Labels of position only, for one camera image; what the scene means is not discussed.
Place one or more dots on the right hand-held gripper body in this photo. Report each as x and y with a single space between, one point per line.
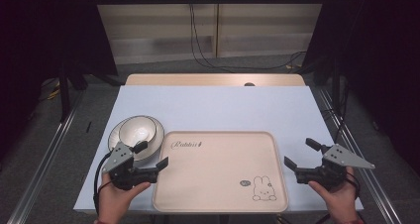
343 158

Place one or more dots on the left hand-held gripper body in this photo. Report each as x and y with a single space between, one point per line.
117 158

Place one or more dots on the person's right hand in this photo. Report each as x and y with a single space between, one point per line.
341 201

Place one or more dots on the person's left hand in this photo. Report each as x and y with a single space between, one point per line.
114 201

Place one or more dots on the white bowl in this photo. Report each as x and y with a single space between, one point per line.
137 131

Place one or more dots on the small black stick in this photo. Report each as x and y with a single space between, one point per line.
88 127

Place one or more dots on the beige tray with rabbit print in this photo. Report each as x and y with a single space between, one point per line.
214 171

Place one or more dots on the white table cover sheet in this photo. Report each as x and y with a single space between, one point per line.
214 108

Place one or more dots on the black metal stand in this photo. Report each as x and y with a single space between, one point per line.
64 95

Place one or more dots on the black table grommet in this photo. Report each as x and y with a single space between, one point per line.
249 84

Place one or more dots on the wooden table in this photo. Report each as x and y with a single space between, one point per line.
198 79

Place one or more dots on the dark curtain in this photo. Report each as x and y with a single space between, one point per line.
379 52
33 35

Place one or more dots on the black metal crossbar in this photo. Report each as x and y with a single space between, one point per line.
231 0

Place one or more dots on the aluminium floor rail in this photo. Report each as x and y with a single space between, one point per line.
41 171
378 197

